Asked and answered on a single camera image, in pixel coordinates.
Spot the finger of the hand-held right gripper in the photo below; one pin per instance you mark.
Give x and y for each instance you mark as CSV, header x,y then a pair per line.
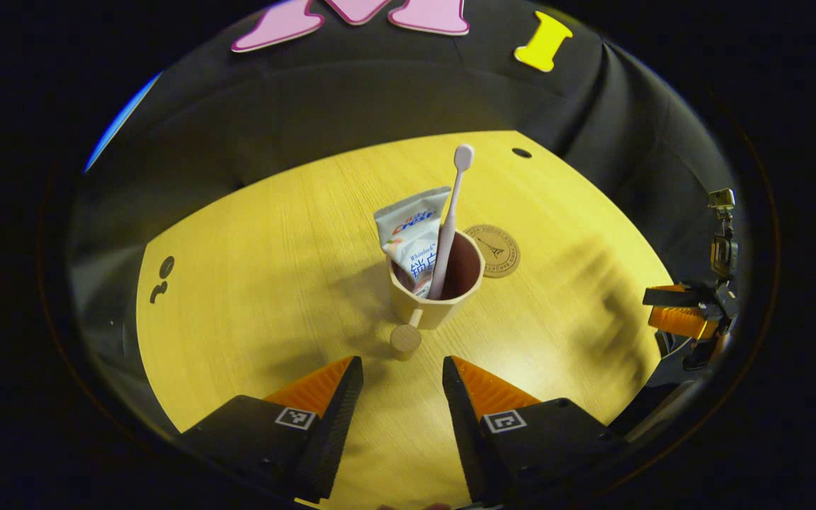
x,y
684,322
670,296

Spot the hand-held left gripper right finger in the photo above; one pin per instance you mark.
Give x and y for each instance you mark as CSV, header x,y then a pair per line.
x,y
465,432

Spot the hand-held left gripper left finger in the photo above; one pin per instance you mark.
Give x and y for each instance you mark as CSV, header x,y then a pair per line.
x,y
333,432

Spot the round brown coaster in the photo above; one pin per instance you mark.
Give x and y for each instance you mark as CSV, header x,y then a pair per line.
x,y
500,251

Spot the white toothpaste tube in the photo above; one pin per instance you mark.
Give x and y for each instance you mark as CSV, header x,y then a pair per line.
x,y
408,223

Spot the pale pink toothbrush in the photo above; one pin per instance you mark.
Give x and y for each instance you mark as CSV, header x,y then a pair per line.
x,y
452,205

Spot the wooden desktop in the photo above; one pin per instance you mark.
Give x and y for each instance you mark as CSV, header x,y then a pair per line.
x,y
252,283

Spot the black backdrop cloth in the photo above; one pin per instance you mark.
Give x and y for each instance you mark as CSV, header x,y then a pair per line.
x,y
380,92

